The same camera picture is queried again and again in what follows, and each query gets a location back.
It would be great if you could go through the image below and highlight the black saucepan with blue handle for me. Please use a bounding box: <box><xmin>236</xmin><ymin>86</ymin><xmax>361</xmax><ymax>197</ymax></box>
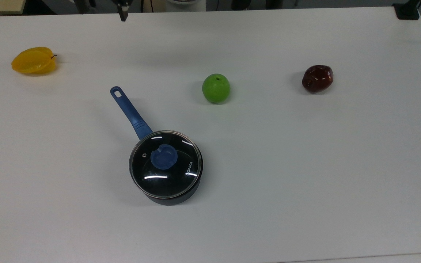
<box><xmin>110</xmin><ymin>86</ymin><xmax>204</xmax><ymax>206</ymax></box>

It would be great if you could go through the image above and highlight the yellow starfruit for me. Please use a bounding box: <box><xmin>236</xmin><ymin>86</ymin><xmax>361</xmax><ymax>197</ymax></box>
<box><xmin>11</xmin><ymin>46</ymin><xmax>58</xmax><ymax>75</ymax></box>

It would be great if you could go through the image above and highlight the glass lid with blue knob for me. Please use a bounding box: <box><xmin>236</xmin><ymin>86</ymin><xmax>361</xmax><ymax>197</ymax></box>
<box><xmin>129</xmin><ymin>130</ymin><xmax>203</xmax><ymax>200</ymax></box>

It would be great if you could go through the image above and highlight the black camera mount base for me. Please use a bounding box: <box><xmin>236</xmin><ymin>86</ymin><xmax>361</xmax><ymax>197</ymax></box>
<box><xmin>392</xmin><ymin>0</ymin><xmax>421</xmax><ymax>20</ymax></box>

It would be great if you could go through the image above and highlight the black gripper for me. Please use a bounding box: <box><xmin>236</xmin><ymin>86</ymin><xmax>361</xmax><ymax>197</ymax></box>
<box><xmin>110</xmin><ymin>0</ymin><xmax>134</xmax><ymax>22</ymax></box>

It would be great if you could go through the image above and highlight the dark red apple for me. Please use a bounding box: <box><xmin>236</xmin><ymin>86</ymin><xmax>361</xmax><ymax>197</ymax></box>
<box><xmin>301</xmin><ymin>65</ymin><xmax>334</xmax><ymax>94</ymax></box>

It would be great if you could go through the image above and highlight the green apple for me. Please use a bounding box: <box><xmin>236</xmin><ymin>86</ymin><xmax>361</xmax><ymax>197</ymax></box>
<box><xmin>202</xmin><ymin>73</ymin><xmax>231</xmax><ymax>104</ymax></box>

